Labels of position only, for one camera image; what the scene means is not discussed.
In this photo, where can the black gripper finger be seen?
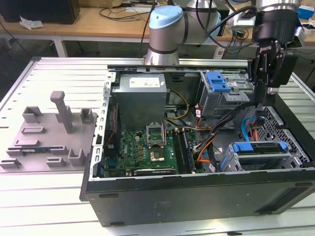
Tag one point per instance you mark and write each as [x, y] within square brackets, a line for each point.
[259, 71]
[276, 71]

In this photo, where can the grey parts rack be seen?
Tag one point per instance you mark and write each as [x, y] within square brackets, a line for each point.
[49, 137]

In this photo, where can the black RAM slot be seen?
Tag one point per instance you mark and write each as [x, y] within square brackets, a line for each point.
[177, 150]

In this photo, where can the blue drive latch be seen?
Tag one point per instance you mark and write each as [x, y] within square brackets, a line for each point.
[216, 82]

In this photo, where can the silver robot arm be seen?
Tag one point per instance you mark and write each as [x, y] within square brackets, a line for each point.
[167, 27]

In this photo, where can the grey disk bay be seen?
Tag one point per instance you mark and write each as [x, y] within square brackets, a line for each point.
[294, 161]

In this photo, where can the blue cardboard box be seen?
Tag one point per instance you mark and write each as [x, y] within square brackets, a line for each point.
[306, 12]

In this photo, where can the white labelled tag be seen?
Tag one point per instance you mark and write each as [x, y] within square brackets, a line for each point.
[219, 52]

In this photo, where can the black PC case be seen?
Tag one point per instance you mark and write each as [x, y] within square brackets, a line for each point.
[197, 204]

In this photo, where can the metal drive cage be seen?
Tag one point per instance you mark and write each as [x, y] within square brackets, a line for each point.
[221, 103]

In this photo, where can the RAM stick on rack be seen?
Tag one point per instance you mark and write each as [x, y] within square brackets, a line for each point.
[32, 150]

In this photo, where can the green motherboard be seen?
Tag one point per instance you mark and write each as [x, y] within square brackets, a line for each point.
[133, 147]

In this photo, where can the black speaker box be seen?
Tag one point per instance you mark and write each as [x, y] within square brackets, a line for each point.
[225, 30]

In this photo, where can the white open box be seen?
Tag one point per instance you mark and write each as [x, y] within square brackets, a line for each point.
[310, 28]

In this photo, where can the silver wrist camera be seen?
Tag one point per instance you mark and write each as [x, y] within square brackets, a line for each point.
[299, 35]

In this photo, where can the black graphics card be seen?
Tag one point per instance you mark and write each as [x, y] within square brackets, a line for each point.
[155, 171]

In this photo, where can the large black box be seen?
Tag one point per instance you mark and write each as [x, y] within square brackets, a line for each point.
[49, 12]

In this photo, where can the CPU socket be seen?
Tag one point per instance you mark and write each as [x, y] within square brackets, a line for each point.
[157, 156]

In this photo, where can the RAM stick in slot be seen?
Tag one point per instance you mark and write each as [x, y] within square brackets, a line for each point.
[188, 152]

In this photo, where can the wooden desk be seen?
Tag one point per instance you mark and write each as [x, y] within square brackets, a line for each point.
[86, 27]

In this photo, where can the hard disk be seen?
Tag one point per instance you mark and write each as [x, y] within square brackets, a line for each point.
[242, 147]

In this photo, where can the black case fan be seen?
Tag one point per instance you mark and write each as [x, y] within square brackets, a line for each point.
[113, 118]

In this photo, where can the grey power supply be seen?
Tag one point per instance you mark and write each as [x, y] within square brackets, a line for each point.
[140, 103]

